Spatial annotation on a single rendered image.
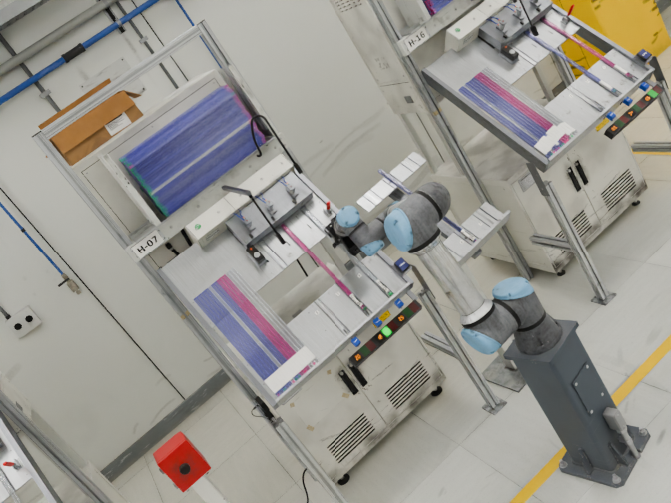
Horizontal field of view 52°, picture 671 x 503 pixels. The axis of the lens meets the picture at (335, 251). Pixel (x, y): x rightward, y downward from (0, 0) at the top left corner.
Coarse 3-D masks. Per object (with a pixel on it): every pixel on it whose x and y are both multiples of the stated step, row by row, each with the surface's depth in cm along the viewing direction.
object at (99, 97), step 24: (168, 48) 261; (144, 72) 259; (96, 96) 253; (240, 96) 284; (72, 120) 251; (264, 120) 274; (264, 144) 276; (168, 216) 265; (144, 240) 265; (432, 336) 299
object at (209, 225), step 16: (272, 160) 278; (288, 160) 278; (256, 176) 276; (272, 176) 275; (256, 192) 273; (224, 208) 270; (240, 208) 271; (192, 224) 268; (208, 224) 268; (224, 224) 271; (192, 240) 278; (208, 240) 271
